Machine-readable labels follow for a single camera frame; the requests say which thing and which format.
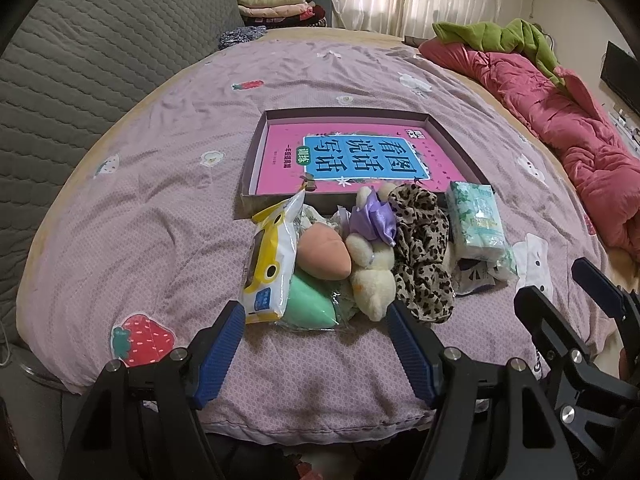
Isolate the yellow white wipes pack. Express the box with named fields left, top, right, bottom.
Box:
left=240, top=190, right=305, bottom=324

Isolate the green floral tissue pack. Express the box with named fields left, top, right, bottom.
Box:
left=446, top=181, right=508, bottom=262
left=457, top=246, right=518, bottom=282

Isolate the green makeup sponge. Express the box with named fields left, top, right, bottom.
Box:
left=276, top=269, right=358, bottom=332

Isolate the pink and blue book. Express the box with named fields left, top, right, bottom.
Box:
left=255, top=122, right=466, bottom=195

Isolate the pink crumpled comforter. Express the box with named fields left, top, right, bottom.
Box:
left=419, top=38, right=639, bottom=258

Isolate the green blanket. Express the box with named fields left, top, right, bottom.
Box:
left=432, top=18, right=564, bottom=86

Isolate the white floral scrunchie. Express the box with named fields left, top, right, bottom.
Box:
left=296, top=204, right=352, bottom=238

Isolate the stack of folded clothes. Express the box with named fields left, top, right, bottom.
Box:
left=236, top=0, right=329, bottom=29

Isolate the blue patterned cloth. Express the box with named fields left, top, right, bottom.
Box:
left=218, top=25, right=268, bottom=50

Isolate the black television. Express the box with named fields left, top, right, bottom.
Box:
left=601, top=41, right=640, bottom=115

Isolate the cream plush bunny purple bow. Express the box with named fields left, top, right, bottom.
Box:
left=345, top=183, right=397, bottom=322

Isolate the cartoon girl wipes pack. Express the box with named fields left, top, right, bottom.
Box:
left=451, top=259, right=497, bottom=297

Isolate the peach makeup sponge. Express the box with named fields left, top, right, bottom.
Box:
left=296, top=222, right=352, bottom=281

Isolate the leopard print scrunchie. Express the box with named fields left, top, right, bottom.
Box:
left=388, top=183, right=454, bottom=324

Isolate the dark shallow cardboard box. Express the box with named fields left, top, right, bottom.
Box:
left=239, top=107, right=487, bottom=218

